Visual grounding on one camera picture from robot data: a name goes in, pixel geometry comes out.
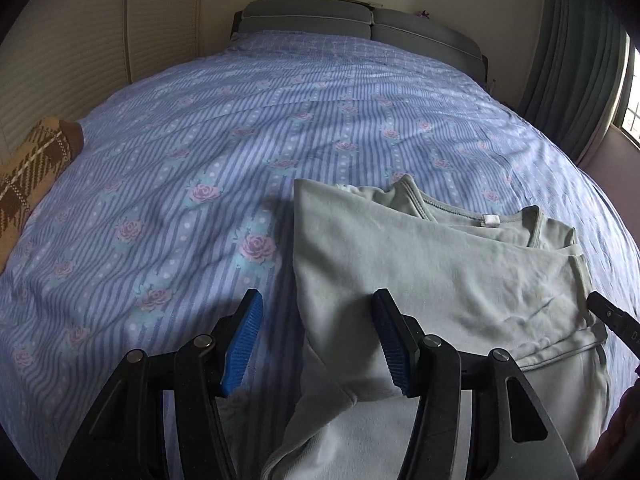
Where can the light green long-sleeve shirt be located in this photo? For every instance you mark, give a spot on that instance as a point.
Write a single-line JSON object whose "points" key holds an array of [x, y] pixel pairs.
{"points": [[479, 281]]}

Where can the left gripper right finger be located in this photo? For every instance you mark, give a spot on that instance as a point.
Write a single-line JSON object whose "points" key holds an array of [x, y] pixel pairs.
{"points": [[512, 436]]}

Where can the blue striped floral bedsheet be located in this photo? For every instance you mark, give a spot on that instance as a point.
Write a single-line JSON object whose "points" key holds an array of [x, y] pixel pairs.
{"points": [[182, 200]]}

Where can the brown plaid folded garment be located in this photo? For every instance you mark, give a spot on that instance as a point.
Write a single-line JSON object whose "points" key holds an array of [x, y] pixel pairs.
{"points": [[29, 174]]}

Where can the teal green curtain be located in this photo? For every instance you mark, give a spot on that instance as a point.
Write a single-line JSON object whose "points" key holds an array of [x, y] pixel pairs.
{"points": [[576, 79]]}

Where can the grey upholstered headboard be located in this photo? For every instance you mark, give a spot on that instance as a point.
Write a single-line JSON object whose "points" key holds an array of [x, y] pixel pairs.
{"points": [[409, 32]]}

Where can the window with metal railing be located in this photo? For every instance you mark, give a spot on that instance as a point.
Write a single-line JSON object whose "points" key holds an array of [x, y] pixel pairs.
{"points": [[627, 115]]}

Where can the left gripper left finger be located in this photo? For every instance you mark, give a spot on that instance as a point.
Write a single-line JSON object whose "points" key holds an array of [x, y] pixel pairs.
{"points": [[122, 435]]}

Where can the beige louvered wardrobe doors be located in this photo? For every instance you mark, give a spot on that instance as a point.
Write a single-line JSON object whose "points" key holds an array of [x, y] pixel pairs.
{"points": [[65, 57]]}

